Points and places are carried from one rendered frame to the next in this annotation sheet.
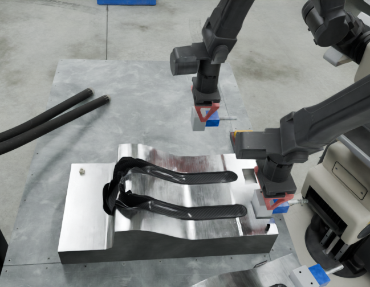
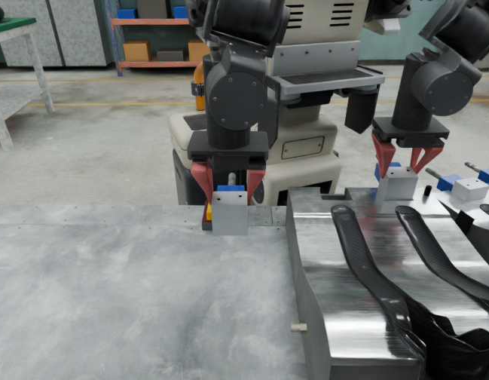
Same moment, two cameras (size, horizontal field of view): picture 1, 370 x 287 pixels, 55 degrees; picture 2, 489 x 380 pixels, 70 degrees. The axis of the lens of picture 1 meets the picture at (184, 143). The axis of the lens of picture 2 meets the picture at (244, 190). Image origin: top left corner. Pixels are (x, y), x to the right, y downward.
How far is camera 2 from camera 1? 87 cm
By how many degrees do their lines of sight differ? 61
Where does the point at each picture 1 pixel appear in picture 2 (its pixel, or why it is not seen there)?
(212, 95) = (257, 137)
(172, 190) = (408, 278)
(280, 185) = (433, 124)
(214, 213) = (420, 240)
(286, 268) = (456, 201)
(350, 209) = (327, 163)
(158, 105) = (67, 329)
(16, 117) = not seen: outside the picture
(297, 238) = not seen: hidden behind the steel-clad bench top
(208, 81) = not seen: hidden behind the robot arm
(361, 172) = (307, 129)
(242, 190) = (367, 204)
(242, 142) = (473, 70)
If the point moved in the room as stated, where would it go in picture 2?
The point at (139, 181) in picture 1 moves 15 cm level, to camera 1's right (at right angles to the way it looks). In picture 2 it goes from (447, 310) to (415, 223)
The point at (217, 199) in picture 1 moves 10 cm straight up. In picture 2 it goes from (392, 231) to (408, 175)
